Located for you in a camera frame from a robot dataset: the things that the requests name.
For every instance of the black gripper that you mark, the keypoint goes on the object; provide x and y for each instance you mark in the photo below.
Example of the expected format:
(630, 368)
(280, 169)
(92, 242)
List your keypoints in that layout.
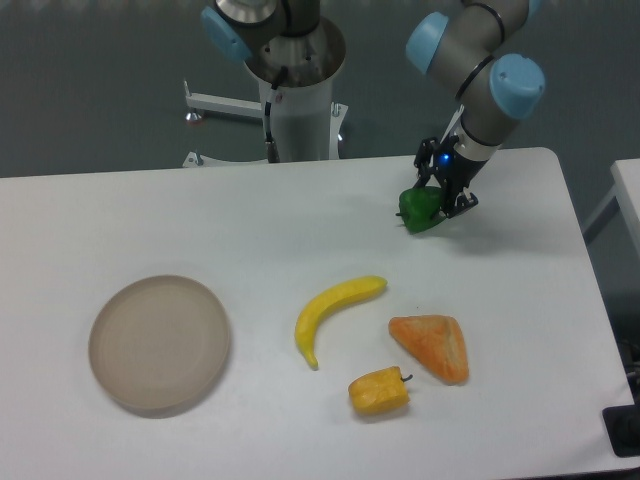
(453, 163)

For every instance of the green toy pepper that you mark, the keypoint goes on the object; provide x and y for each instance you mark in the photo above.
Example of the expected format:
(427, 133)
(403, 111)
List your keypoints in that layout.
(420, 208)

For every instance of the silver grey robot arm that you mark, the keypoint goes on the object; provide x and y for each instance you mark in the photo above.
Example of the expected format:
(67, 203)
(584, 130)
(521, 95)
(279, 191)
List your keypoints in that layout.
(494, 93)

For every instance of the yellow toy pepper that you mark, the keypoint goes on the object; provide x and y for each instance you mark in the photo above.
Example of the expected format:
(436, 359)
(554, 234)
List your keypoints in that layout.
(379, 392)

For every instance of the orange triangular toy bread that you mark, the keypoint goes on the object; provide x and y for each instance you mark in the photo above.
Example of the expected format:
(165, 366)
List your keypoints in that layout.
(436, 342)

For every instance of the white side table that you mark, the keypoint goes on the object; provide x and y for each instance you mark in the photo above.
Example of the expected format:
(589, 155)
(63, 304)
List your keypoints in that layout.
(622, 197)

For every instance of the yellow toy banana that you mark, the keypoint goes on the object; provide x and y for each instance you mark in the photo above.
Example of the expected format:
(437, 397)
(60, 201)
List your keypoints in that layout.
(322, 306)

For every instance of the black device at table edge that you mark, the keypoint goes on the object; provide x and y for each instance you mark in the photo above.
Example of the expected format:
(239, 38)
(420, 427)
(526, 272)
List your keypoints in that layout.
(622, 426)

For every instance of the beige round plate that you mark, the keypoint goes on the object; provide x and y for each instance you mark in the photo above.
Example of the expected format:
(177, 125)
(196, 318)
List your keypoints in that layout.
(159, 345)

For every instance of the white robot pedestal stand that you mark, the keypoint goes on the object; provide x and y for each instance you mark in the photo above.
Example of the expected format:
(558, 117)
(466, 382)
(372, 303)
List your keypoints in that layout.
(301, 120)

